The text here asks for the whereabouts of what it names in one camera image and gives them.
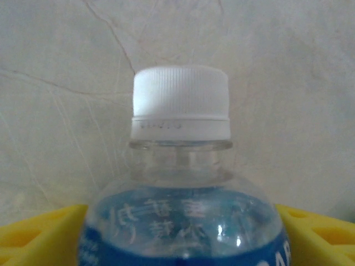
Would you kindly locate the clear water bottle blue label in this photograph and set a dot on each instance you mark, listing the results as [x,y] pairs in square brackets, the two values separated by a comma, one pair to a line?
[180,97]

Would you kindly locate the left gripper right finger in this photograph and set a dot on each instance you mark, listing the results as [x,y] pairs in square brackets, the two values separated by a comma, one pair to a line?
[321,241]

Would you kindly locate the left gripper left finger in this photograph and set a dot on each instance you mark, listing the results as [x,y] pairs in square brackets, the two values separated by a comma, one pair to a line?
[36,238]

